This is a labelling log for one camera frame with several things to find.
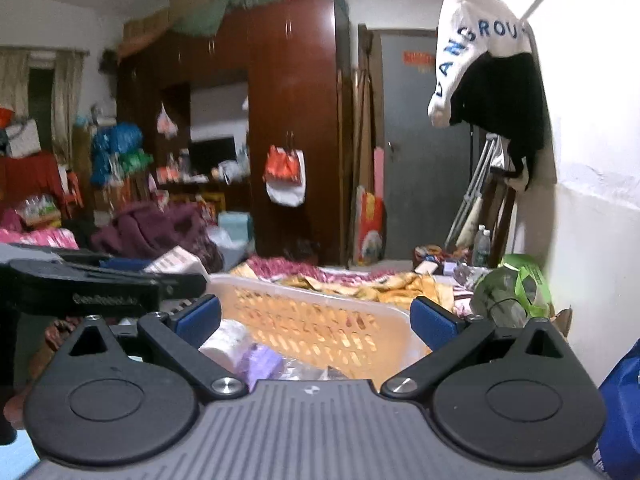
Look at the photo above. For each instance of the orange white hanging bag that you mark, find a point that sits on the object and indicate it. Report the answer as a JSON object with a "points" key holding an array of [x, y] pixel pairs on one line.
{"points": [[285, 177]]}

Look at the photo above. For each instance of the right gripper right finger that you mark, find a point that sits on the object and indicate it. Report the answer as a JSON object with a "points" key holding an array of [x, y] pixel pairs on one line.
{"points": [[451, 341]]}

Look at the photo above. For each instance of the green white plastic bag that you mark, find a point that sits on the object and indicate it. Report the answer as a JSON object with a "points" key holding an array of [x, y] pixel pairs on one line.
{"points": [[513, 293]]}

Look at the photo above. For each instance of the beige curtain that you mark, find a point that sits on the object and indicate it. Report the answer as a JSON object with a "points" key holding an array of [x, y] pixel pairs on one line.
{"points": [[40, 93]]}

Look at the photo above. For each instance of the white grey striped box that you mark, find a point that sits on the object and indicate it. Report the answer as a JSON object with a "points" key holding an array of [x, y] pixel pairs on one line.
{"points": [[177, 261]]}

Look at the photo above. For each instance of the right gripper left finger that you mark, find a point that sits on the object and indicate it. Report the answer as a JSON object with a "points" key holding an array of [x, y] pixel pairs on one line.
{"points": [[172, 340]]}

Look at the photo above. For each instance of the dark red wooden wardrobe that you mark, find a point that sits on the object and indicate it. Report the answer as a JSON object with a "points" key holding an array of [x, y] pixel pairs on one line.
{"points": [[294, 57]]}

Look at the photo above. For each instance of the blue plastic bags pile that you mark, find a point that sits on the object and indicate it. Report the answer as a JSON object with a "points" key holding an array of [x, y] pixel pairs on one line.
{"points": [[116, 152]]}

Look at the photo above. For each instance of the purple box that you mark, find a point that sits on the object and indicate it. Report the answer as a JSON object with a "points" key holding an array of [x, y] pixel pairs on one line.
{"points": [[260, 362]]}

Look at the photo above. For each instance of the pink floral blanket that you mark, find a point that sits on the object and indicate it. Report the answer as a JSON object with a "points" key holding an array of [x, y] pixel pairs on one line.
{"points": [[57, 238]]}

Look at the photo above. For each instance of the grey door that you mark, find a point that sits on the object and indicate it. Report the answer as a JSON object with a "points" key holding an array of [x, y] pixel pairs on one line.
{"points": [[426, 169]]}

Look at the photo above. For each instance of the white pink tissue pack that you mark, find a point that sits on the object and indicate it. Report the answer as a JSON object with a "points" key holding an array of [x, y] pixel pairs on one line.
{"points": [[228, 344]]}

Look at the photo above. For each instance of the blue shopping bag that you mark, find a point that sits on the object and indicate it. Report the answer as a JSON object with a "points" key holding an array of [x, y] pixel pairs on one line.
{"points": [[618, 451]]}

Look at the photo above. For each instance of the white plastic laundry basket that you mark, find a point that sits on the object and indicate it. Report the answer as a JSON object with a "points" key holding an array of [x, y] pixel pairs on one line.
{"points": [[361, 339]]}

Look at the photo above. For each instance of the maroon clothes pile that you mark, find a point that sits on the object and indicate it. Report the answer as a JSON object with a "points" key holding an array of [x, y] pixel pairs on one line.
{"points": [[145, 231]]}

